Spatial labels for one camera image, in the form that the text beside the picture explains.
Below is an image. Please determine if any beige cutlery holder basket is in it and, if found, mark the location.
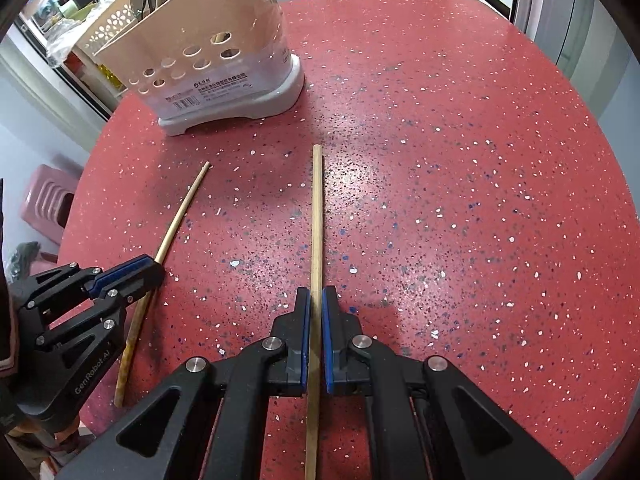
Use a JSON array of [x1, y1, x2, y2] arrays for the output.
[[94, 0, 306, 137]]

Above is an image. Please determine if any grey cloth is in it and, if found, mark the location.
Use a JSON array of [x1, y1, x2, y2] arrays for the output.
[[5, 241, 43, 281]]

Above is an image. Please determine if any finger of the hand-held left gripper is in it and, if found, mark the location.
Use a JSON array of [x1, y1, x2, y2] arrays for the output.
[[9, 255, 158, 313], [35, 262, 166, 358]]

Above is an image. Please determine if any yellow oil bottle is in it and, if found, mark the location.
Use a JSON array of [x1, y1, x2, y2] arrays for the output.
[[97, 62, 126, 93]]

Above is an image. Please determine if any beige perforated basket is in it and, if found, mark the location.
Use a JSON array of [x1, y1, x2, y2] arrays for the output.
[[74, 0, 162, 63]]

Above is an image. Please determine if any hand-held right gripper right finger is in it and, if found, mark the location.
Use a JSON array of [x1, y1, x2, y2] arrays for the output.
[[321, 286, 576, 480]]

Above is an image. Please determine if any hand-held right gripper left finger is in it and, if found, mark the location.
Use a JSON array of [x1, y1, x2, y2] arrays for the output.
[[55, 287, 312, 480]]

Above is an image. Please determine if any pink plastic stool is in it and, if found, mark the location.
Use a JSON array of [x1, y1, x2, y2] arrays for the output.
[[22, 164, 82, 241]]

